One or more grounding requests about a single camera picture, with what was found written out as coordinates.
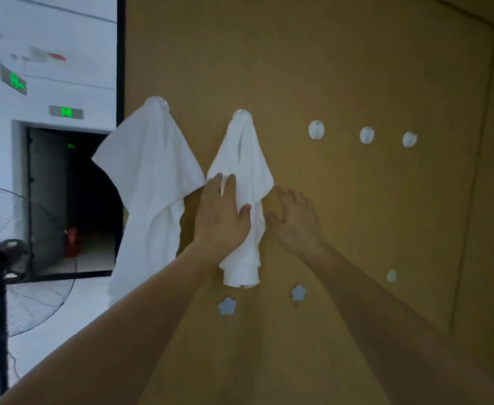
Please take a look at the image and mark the person's left forearm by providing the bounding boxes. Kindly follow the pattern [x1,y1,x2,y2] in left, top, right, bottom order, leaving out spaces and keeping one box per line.
[0,244,220,405]

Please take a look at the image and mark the green angled exit sign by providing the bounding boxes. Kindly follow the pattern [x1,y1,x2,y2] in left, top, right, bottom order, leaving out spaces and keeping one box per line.
[0,64,28,96]

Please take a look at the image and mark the black vertical wall trim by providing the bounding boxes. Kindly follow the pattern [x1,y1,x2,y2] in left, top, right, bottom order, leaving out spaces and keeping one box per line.
[116,0,126,127]

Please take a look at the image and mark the grey open door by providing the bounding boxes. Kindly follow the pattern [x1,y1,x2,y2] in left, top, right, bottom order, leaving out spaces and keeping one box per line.
[28,128,69,275]

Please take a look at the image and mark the person's left hand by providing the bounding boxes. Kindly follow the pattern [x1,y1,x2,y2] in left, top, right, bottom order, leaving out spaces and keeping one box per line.
[192,173,252,262]

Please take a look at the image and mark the person's right forearm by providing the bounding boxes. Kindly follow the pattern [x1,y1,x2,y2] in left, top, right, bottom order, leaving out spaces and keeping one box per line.
[305,244,494,405]

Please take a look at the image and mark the person's right hand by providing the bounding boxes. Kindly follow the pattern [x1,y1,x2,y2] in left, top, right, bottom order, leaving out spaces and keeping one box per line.
[264,186,329,260]

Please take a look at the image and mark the red fire extinguisher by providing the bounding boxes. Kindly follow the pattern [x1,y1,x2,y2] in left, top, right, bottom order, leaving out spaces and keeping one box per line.
[64,227,80,258]

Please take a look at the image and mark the small white towel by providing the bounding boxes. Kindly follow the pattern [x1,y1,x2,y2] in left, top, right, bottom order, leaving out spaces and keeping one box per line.
[206,115,275,289]

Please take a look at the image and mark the black standing fan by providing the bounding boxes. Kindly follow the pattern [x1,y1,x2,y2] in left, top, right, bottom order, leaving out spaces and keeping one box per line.
[0,184,77,397]

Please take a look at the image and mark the large white towel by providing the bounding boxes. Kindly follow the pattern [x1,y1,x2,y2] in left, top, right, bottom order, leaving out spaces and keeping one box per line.
[92,103,206,307]

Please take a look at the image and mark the green flat exit sign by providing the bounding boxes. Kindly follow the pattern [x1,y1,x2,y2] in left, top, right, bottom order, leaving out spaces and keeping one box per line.
[49,105,84,120]

